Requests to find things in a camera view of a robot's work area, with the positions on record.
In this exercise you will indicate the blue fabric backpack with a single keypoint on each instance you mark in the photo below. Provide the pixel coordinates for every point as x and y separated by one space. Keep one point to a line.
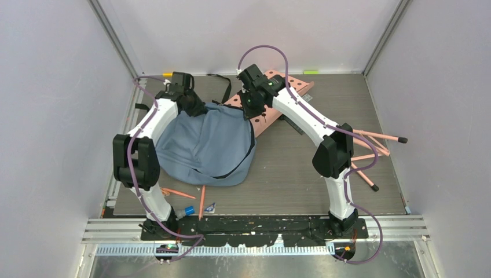
214 149

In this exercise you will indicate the pink perforated music stand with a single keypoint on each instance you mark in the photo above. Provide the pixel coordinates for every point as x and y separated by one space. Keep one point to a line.
263 121

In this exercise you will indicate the blue grey glue stick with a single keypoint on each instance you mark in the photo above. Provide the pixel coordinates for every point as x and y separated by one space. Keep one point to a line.
181 213

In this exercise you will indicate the orange pencil long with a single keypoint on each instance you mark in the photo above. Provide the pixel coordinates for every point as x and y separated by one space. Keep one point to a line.
202 197

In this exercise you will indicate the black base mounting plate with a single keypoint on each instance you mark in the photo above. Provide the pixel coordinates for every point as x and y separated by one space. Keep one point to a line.
254 231

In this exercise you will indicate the aluminium front rail frame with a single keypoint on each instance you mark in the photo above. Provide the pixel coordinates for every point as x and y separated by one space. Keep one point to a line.
121 236

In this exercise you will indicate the orange pencil short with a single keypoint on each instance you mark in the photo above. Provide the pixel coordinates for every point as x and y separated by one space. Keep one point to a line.
167 192

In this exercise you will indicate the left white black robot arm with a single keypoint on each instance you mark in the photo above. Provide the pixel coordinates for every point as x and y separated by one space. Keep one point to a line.
135 161

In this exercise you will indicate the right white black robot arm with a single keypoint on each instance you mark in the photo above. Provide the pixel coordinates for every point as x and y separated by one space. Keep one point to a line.
334 143

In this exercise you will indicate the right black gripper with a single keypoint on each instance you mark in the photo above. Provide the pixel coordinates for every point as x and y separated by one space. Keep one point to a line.
253 112

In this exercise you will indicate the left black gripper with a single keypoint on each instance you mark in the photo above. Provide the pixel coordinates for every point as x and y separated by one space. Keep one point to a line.
199 108

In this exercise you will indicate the dark grey lego plate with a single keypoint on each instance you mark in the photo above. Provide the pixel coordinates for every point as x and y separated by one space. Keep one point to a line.
294 109

